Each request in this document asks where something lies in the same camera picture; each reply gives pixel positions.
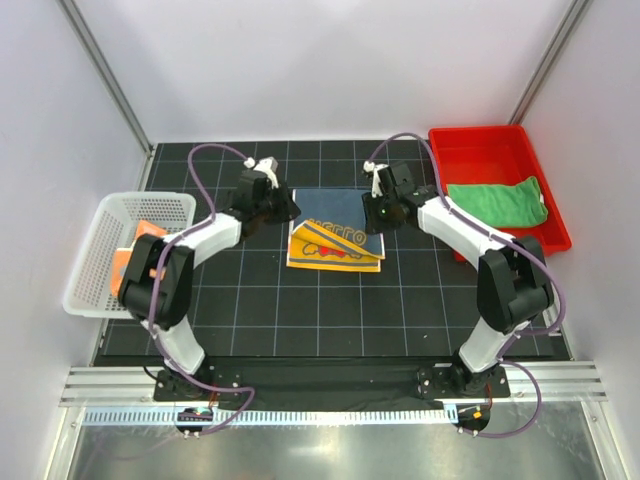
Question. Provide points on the green microfiber towel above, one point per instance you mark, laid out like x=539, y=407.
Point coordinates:
x=502, y=206

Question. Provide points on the yellow patterned towel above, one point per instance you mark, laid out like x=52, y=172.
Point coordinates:
x=330, y=234

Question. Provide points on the red plastic bin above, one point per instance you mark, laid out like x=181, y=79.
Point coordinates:
x=499, y=155

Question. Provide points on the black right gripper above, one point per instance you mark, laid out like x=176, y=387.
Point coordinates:
x=373, y=224

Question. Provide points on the aluminium frame rail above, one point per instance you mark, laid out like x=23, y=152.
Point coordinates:
x=123, y=396

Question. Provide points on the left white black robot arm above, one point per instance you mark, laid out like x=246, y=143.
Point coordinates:
x=156, y=288

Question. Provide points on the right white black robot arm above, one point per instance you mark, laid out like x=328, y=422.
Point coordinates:
x=512, y=288

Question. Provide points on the white perforated plastic basket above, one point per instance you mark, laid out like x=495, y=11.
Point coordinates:
x=113, y=226

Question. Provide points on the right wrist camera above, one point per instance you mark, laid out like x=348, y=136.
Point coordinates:
x=372, y=170

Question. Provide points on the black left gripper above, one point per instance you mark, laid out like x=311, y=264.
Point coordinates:
x=287, y=209

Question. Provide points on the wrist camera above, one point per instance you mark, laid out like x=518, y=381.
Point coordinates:
x=267, y=165
x=372, y=170

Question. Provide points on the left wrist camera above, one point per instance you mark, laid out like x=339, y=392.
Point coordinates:
x=267, y=165

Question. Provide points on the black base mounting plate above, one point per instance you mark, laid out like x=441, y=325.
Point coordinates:
x=355, y=384

